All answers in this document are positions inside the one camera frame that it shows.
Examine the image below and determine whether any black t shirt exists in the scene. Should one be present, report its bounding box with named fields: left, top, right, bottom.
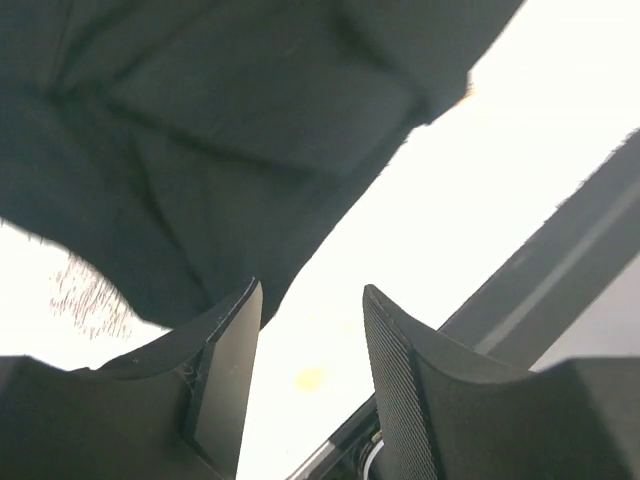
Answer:
left=1, top=1, right=519, bottom=327

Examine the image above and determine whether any aluminium frame rail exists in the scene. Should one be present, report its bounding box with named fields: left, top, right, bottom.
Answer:
left=294, top=135, right=639, bottom=479

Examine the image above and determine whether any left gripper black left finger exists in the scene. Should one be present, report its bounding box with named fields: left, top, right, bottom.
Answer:
left=1, top=280, right=263, bottom=479

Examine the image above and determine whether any floral patterned table mat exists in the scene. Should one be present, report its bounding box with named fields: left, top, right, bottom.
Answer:
left=1, top=1, right=639, bottom=479

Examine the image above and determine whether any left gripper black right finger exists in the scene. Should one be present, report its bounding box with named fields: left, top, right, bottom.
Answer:
left=362, top=285, right=639, bottom=479

